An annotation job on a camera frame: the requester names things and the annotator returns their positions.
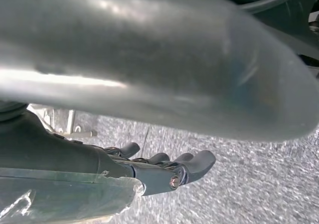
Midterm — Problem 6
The dark robot body shell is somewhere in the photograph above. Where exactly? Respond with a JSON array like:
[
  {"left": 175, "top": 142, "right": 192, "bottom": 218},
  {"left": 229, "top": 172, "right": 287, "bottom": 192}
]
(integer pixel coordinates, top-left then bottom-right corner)
[{"left": 179, "top": 0, "right": 319, "bottom": 77}]

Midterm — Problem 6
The pale metal frame leg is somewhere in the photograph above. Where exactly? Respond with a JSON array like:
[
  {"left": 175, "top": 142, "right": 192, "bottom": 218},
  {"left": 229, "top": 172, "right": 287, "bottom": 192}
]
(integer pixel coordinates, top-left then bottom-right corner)
[{"left": 26, "top": 104, "right": 98, "bottom": 139}]

